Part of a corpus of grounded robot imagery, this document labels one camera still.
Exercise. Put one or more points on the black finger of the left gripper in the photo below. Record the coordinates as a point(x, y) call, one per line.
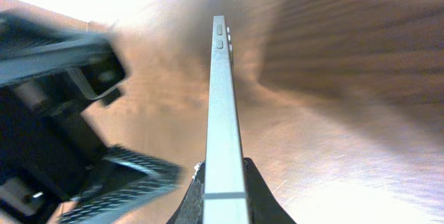
point(122, 181)

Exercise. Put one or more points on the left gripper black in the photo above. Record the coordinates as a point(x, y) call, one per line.
point(49, 75)

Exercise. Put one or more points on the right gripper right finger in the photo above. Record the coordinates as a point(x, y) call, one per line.
point(264, 208)

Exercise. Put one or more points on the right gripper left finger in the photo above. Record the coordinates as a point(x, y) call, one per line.
point(190, 210)

